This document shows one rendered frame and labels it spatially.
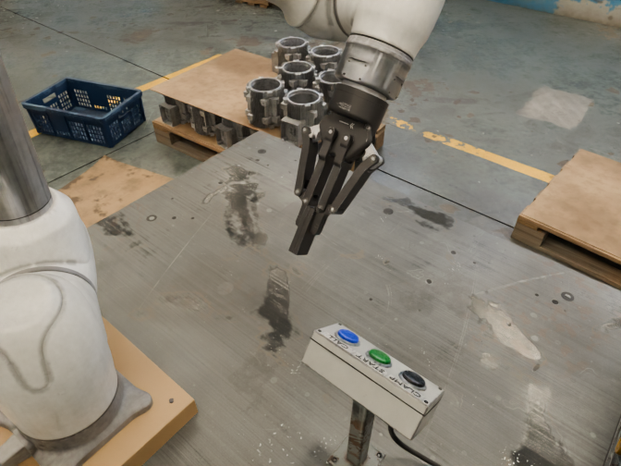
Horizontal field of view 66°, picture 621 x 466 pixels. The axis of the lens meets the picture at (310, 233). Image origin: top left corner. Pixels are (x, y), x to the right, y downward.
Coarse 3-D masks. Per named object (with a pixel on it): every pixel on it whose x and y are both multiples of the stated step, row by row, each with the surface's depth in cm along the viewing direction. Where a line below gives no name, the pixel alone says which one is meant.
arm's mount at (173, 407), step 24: (120, 336) 90; (120, 360) 86; (144, 360) 87; (144, 384) 83; (168, 384) 83; (168, 408) 80; (192, 408) 82; (0, 432) 76; (120, 432) 76; (144, 432) 76; (168, 432) 79; (96, 456) 73; (120, 456) 74; (144, 456) 76
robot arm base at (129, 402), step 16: (128, 384) 81; (128, 400) 78; (144, 400) 79; (0, 416) 76; (112, 416) 75; (128, 416) 77; (16, 432) 72; (80, 432) 71; (96, 432) 73; (112, 432) 75; (0, 448) 70; (16, 448) 70; (32, 448) 71; (48, 448) 71; (64, 448) 71; (80, 448) 72; (96, 448) 74; (0, 464) 69; (16, 464) 71; (48, 464) 70; (64, 464) 70; (80, 464) 72
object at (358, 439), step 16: (352, 416) 68; (368, 416) 65; (352, 432) 70; (368, 432) 70; (336, 448) 79; (352, 448) 74; (368, 448) 75; (336, 464) 77; (352, 464) 77; (368, 464) 77; (432, 464) 75
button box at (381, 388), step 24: (312, 336) 62; (336, 336) 63; (312, 360) 62; (336, 360) 61; (360, 360) 59; (336, 384) 60; (360, 384) 59; (384, 384) 57; (408, 384) 57; (432, 384) 61; (384, 408) 57; (408, 408) 56; (432, 408) 57; (408, 432) 56
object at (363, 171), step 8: (368, 160) 61; (376, 160) 61; (360, 168) 62; (368, 168) 62; (376, 168) 63; (352, 176) 62; (360, 176) 62; (368, 176) 63; (352, 184) 62; (360, 184) 63; (344, 192) 63; (352, 192) 63; (336, 200) 64; (344, 200) 63; (352, 200) 65; (336, 208) 64; (344, 208) 65
